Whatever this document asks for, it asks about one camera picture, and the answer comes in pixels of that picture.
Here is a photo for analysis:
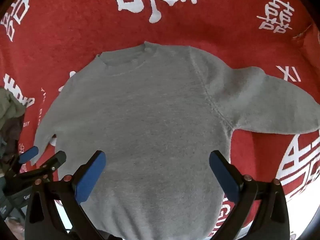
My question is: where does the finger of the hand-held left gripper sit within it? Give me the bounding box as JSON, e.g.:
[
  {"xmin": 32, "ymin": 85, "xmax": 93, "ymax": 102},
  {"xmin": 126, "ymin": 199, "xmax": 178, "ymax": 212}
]
[
  {"xmin": 15, "ymin": 151, "xmax": 67, "ymax": 184},
  {"xmin": 4, "ymin": 146, "xmax": 39, "ymax": 178}
]

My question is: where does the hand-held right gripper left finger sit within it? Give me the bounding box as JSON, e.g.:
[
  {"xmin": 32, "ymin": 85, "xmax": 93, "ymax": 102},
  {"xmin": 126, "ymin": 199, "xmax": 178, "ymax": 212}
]
[{"xmin": 24, "ymin": 150, "xmax": 107, "ymax": 240}]

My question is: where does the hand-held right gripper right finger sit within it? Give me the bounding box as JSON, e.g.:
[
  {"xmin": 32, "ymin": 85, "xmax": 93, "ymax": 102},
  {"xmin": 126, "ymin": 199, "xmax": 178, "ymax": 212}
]
[{"xmin": 209, "ymin": 150, "xmax": 292, "ymax": 240}]

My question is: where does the grey sweater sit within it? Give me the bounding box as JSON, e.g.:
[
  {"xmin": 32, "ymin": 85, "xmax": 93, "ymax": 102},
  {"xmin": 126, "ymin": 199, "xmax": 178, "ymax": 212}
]
[{"xmin": 30, "ymin": 41, "xmax": 320, "ymax": 240}]

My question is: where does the dark brown garment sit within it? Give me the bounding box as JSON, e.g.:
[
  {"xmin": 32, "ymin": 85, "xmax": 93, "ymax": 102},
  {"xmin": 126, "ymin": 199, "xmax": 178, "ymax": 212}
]
[{"xmin": 0, "ymin": 116, "xmax": 24, "ymax": 161}]

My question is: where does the olive green garment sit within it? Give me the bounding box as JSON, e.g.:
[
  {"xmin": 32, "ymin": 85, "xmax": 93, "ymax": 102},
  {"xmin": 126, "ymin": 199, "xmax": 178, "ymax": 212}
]
[{"xmin": 0, "ymin": 87, "xmax": 27, "ymax": 130}]

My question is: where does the red printed blanket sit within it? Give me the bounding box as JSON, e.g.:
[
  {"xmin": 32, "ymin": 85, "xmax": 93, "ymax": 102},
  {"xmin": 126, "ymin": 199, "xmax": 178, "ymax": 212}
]
[{"xmin": 0, "ymin": 0, "xmax": 320, "ymax": 240}]

